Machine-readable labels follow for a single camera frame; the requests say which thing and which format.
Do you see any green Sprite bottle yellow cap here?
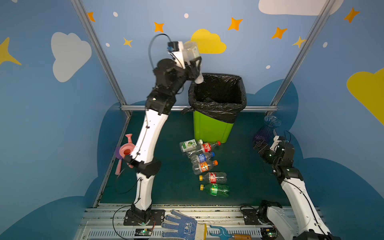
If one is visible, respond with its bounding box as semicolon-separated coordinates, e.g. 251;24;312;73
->
200;184;230;197

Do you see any orange red label bottle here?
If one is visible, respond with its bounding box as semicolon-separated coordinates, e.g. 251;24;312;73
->
193;160;218;175

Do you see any clear bottle green label front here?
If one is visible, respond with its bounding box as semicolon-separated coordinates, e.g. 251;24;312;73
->
183;41;204;84

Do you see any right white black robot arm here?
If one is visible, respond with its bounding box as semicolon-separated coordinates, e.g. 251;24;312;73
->
254;136;340;240

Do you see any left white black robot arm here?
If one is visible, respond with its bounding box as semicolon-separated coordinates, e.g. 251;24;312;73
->
124;57;202;223

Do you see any black bin liner bag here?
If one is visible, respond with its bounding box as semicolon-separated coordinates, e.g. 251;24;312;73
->
181;73;247;124

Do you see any green plastic trash bin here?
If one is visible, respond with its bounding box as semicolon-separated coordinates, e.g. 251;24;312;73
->
193;111;234;143

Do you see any lime label bottle near bin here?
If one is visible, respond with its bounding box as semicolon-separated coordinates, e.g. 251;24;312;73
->
180;139;203;153

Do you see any purple glass vase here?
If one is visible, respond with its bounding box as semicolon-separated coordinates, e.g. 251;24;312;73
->
253;115;282;144

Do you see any red label bottle lying front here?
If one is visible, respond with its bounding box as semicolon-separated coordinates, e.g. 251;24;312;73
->
199;172;228;184

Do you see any red cola bottle lying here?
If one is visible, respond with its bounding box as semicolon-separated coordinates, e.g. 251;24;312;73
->
187;141;222;158

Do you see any right green circuit board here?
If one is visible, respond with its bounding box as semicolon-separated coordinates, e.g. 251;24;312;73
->
261;228;278;240

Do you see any green circuit board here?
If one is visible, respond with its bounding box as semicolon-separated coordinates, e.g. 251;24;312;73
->
135;229;153;237
261;228;278;240

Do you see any pink plastic watering can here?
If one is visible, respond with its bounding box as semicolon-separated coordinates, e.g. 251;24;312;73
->
115;134;135;176

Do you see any purple plastic item behind can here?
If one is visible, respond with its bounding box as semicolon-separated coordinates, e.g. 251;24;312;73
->
115;147;123;160

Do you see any blue dotted work glove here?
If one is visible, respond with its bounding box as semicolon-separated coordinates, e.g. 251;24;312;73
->
161;210;207;240

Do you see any left green circuit board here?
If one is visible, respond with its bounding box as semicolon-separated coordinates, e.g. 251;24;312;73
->
135;229;153;237

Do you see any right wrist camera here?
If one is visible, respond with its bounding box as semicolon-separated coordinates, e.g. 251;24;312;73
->
270;136;286;153

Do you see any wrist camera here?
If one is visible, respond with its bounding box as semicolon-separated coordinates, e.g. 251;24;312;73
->
270;136;286;153
167;41;186;69

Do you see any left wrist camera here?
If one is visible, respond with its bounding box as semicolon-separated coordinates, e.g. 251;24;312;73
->
167;41;186;69

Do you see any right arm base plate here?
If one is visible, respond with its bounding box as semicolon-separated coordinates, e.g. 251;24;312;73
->
240;206;269;225

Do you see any aluminium back frame rail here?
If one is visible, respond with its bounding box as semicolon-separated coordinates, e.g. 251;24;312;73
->
121;104;279;112

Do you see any teal garden fork wooden handle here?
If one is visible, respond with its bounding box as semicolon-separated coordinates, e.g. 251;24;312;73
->
210;225;252;240

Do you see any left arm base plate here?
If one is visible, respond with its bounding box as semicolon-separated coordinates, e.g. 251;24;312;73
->
124;209;166;226

